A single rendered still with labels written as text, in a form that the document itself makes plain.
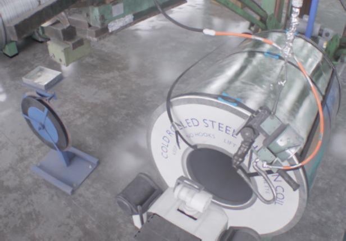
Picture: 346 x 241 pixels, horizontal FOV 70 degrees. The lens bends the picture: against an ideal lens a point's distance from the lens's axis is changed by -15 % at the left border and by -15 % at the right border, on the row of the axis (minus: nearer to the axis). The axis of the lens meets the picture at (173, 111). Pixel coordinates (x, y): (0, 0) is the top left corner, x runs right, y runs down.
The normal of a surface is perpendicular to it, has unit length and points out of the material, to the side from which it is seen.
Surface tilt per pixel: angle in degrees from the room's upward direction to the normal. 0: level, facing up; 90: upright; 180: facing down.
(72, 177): 0
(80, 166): 0
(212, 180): 23
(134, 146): 0
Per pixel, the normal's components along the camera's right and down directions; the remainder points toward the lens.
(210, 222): 0.00, -0.78
